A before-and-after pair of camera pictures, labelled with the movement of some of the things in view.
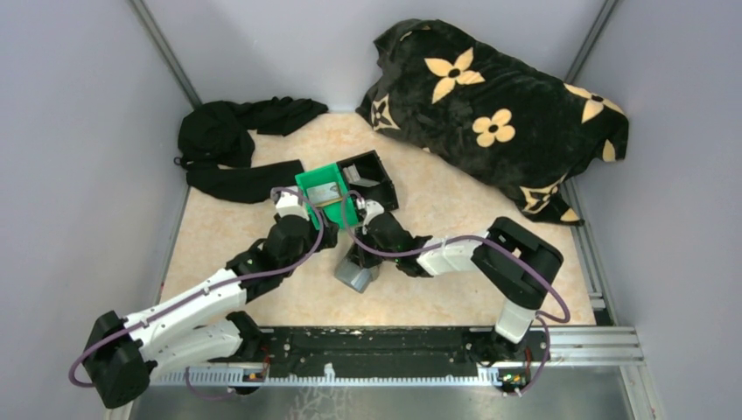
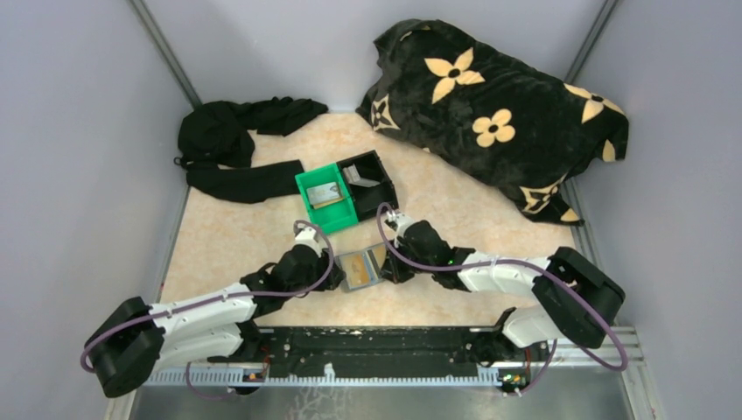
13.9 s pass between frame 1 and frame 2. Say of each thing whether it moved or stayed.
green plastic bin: stayed
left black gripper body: moved
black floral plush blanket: stayed
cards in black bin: stayed
